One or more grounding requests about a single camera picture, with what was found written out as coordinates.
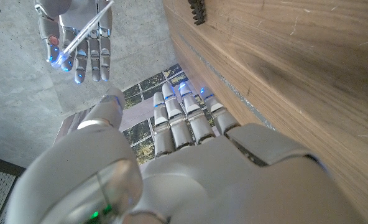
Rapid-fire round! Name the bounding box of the printed window backdrop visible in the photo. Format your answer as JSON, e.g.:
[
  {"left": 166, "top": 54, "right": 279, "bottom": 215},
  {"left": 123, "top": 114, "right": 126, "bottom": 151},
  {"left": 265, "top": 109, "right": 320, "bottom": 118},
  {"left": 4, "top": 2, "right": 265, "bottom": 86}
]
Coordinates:
[{"left": 55, "top": 63, "right": 222, "bottom": 166}]

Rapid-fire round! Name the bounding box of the black toothed hair clip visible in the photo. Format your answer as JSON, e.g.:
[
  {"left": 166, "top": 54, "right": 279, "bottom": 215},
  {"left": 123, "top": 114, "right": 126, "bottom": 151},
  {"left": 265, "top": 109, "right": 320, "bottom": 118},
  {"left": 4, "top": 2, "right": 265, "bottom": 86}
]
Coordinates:
[{"left": 187, "top": 0, "right": 207, "bottom": 26}]

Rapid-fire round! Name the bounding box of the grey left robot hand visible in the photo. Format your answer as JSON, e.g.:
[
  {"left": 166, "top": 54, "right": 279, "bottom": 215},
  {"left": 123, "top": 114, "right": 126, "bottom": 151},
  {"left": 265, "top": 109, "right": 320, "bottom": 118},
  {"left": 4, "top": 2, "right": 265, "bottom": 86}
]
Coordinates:
[{"left": 5, "top": 82, "right": 368, "bottom": 224}]

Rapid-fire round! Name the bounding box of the clear plastic pipette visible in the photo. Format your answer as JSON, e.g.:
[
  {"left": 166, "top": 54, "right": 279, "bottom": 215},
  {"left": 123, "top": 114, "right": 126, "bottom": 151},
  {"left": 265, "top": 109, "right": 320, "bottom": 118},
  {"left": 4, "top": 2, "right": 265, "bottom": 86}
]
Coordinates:
[{"left": 50, "top": 0, "right": 115, "bottom": 68}]

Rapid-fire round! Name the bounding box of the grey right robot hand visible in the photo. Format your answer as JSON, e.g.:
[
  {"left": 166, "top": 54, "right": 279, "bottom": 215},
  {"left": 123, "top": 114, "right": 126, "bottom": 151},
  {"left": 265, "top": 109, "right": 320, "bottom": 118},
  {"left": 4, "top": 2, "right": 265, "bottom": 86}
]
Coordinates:
[{"left": 34, "top": 0, "right": 113, "bottom": 84}]

